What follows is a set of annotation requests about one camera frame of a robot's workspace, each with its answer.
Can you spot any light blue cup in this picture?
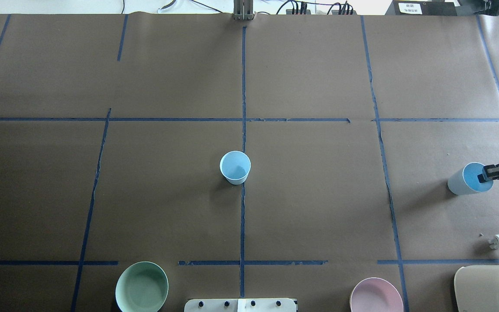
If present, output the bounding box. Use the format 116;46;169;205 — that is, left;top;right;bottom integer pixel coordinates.
219;151;251;185
447;162;494;195

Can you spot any black box with label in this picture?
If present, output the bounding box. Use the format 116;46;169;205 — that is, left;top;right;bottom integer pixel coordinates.
385;0;457;16

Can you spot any aluminium frame post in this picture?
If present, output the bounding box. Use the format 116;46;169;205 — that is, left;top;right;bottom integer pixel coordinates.
232;0;255;20

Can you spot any white pillar base plate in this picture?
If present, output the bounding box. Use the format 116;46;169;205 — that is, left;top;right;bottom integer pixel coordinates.
184;298;298;312

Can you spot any green bowl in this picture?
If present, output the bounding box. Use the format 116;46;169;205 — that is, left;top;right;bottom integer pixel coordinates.
115;261;169;312

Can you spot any pink bowl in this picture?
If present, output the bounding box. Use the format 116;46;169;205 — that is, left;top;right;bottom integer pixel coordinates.
349;278;405;312

